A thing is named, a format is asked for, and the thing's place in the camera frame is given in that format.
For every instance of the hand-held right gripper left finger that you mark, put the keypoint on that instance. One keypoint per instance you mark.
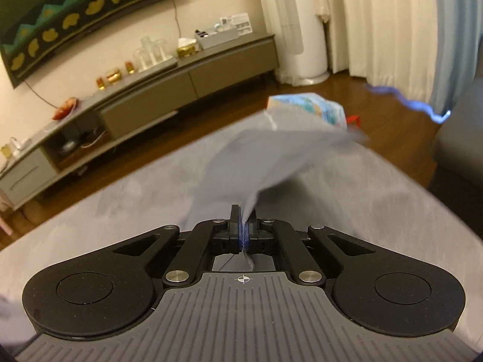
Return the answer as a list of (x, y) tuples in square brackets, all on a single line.
[(234, 230)]

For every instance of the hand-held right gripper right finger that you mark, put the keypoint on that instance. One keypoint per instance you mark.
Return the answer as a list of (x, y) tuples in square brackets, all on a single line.
[(254, 230)]

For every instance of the blue-grey cloth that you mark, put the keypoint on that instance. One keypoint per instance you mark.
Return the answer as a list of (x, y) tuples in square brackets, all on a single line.
[(256, 158)]

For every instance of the colourful printed packet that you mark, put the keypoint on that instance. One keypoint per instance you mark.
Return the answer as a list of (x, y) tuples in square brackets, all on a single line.
[(317, 107)]

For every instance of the small red object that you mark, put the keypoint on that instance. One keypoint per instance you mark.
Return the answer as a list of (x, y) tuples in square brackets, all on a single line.
[(353, 120)]

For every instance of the grey-brown TV cabinet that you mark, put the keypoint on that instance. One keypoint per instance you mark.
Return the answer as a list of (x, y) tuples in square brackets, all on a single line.
[(151, 101)]

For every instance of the silver shelf device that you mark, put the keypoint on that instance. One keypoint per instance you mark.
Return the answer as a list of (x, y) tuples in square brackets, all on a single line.
[(68, 145)]

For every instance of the gold-green tissue box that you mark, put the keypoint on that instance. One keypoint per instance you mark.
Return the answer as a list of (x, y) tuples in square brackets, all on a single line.
[(186, 49)]

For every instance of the grey organiser box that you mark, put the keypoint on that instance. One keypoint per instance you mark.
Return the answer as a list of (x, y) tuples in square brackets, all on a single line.
[(215, 39)]

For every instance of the small gold ornament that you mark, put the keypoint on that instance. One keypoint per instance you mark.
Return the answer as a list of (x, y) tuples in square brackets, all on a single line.
[(130, 68), (100, 83)]

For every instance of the burger-shaped gold ornament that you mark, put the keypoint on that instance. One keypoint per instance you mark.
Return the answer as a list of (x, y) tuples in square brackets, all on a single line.
[(113, 76)]

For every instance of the group of clear glass cups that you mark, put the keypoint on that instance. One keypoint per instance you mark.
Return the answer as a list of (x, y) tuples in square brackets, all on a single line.
[(151, 52)]

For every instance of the white tower air conditioner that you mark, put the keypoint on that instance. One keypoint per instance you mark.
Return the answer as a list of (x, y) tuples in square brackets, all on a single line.
[(298, 37)]

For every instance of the fruit bowl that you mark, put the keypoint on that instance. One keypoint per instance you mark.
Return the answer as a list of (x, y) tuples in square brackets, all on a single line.
[(66, 109)]

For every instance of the white labelled box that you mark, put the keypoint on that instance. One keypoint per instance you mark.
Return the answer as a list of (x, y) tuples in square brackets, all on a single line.
[(241, 22)]

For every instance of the grey sofa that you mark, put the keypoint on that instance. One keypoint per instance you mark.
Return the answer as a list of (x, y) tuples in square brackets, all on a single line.
[(460, 151)]

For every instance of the pink chair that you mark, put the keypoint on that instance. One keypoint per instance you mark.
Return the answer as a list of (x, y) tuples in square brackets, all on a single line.
[(3, 215)]

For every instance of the white charger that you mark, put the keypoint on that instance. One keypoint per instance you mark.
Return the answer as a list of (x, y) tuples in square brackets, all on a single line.
[(19, 146)]

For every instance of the white curtain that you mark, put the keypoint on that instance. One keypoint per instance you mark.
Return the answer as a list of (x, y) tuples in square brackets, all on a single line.
[(377, 26)]

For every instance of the small yellow item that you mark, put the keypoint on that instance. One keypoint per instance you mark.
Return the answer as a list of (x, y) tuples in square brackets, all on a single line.
[(6, 151)]

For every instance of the light blue cloth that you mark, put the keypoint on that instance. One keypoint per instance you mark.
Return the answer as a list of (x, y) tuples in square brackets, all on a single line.
[(458, 26)]

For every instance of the dark wall painting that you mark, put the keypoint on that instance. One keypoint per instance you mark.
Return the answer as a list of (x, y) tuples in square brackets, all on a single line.
[(75, 19)]

